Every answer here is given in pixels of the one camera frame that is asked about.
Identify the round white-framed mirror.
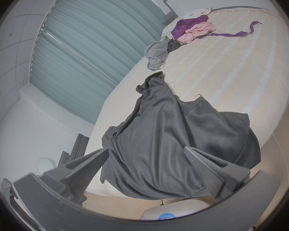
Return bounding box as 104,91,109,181
36,157,56,175

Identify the bed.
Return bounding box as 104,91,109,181
85,0,289,201

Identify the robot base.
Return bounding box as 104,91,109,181
141,196,213,222

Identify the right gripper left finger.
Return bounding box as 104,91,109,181
40,147,109,199

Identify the white printed pillow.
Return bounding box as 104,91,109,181
161,7,212,39

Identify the black dressing table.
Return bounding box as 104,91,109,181
58,151,69,167

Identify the blue-green curtain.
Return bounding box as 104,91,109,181
29,30,118,124
42,0,168,85

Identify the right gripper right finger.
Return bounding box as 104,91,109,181
184,146,251,199

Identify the grey garment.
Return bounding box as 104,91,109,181
144,39,170,71

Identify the black lace garment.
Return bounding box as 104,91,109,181
167,38,183,52

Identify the pink garment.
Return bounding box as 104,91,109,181
177,21,217,45

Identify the purple garment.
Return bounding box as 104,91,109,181
171,15,263,39

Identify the black T-shirt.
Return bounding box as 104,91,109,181
100,72,262,200

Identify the grey bedside table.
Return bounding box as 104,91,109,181
162,12,175,25

